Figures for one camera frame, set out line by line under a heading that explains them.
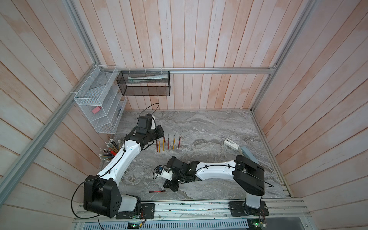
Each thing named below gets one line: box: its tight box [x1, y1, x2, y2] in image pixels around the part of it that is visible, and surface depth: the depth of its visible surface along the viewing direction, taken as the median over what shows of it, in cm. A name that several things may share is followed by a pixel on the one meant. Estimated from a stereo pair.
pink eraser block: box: [91, 106, 101, 115], surface depth 84 cm
